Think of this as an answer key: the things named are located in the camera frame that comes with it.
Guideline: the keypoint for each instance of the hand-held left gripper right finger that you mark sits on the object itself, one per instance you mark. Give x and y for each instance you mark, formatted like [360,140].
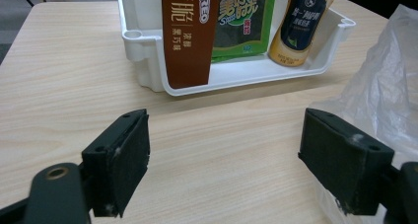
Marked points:
[341,164]

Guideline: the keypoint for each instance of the white plastic tray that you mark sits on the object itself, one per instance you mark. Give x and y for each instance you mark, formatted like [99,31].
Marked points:
[263,72]

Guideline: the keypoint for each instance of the brown snack box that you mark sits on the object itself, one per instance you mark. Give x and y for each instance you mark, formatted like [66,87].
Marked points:
[187,53]

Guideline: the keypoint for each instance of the clear plastic bag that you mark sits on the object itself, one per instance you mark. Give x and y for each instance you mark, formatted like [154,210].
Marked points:
[387,86]

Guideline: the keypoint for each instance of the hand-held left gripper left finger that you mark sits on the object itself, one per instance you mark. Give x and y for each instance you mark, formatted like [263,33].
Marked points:
[121,164]

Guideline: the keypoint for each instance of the green snack packet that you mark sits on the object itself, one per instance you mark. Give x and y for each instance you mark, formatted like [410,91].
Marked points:
[243,26]

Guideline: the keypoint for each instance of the orange drink bottle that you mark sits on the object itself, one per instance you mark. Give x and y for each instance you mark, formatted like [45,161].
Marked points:
[302,30]

